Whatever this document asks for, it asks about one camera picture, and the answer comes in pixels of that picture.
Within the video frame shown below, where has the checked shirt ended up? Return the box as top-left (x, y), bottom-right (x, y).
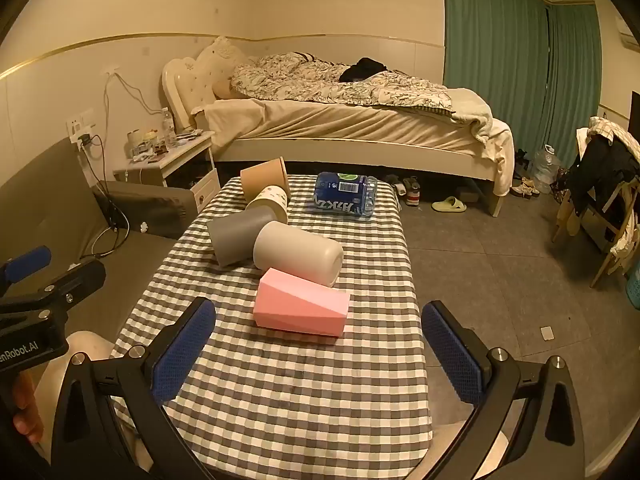
top-left (587, 116), bottom-right (631, 137)

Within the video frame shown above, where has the pale green slipper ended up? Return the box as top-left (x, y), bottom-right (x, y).
top-left (431, 196), bottom-right (467, 214)

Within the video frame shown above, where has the floral quilt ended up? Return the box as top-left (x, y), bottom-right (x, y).
top-left (230, 52), bottom-right (453, 111)

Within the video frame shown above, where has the white printed paper cup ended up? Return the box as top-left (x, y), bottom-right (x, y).
top-left (245, 185), bottom-right (290, 226)

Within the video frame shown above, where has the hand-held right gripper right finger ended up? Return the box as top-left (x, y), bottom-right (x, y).
top-left (421, 301), bottom-right (587, 480)

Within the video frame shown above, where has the black garment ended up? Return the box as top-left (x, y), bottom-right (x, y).
top-left (339, 57), bottom-right (390, 82)

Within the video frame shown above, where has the white air conditioner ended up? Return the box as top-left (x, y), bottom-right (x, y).
top-left (614, 15), bottom-right (640, 51)

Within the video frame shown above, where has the blue water bottle pack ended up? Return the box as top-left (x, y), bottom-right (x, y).
top-left (312, 171), bottom-right (379, 218)

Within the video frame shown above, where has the cream pillow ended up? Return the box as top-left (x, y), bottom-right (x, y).
top-left (212, 77), bottom-right (251, 101)

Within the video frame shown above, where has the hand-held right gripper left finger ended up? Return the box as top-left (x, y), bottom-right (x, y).
top-left (50, 296), bottom-right (236, 480)

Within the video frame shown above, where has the dark jacket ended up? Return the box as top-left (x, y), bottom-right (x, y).
top-left (567, 132), bottom-right (640, 216)

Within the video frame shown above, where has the cream blanket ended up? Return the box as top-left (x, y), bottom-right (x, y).
top-left (447, 87), bottom-right (516, 196)

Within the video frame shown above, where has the black cable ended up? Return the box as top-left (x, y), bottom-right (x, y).
top-left (80, 135), bottom-right (126, 261)

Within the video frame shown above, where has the clear plastic bottle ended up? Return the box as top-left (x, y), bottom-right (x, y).
top-left (159, 107), bottom-right (176, 148)

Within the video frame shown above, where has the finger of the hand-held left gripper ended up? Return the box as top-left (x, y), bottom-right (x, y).
top-left (0, 259), bottom-right (107, 317)
top-left (0, 246), bottom-right (52, 296)

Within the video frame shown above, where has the person's left hand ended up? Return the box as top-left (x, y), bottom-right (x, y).
top-left (12, 372), bottom-right (43, 445)

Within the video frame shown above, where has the cream bed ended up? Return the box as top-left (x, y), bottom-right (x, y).
top-left (161, 35), bottom-right (516, 218)

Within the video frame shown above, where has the wooden chair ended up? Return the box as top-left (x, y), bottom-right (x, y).
top-left (552, 115), bottom-right (640, 288)

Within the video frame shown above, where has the beige plastic cup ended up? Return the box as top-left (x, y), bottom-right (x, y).
top-left (252, 221), bottom-right (345, 288)

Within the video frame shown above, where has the grey sofa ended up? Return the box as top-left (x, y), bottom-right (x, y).
top-left (0, 135), bottom-right (201, 361)

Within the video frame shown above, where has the grey plastic cup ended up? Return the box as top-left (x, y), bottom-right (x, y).
top-left (207, 206), bottom-right (278, 267)

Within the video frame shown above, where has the white wall socket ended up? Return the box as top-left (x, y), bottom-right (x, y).
top-left (66, 108), bottom-right (98, 143)

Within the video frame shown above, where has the grey laptop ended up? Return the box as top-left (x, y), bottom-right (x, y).
top-left (95, 180), bottom-right (197, 240)

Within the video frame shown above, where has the large clear water jug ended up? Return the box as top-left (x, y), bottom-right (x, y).
top-left (532, 144), bottom-right (563, 195)

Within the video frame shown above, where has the green curtain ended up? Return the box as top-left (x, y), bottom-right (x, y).
top-left (442, 0), bottom-right (603, 168)

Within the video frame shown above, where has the checkered tablecloth table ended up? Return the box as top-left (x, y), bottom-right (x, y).
top-left (107, 172), bottom-right (433, 480)

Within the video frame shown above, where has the pink faceted cup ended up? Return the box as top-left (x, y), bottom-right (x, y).
top-left (252, 267), bottom-right (351, 338)

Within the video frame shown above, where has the white cable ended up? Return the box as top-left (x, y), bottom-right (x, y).
top-left (102, 72), bottom-right (161, 141)

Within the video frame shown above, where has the brown paper cup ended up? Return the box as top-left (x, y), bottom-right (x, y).
top-left (240, 156), bottom-right (291, 202)

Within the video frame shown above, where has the white nightstand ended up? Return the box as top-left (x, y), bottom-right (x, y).
top-left (114, 130), bottom-right (221, 213)

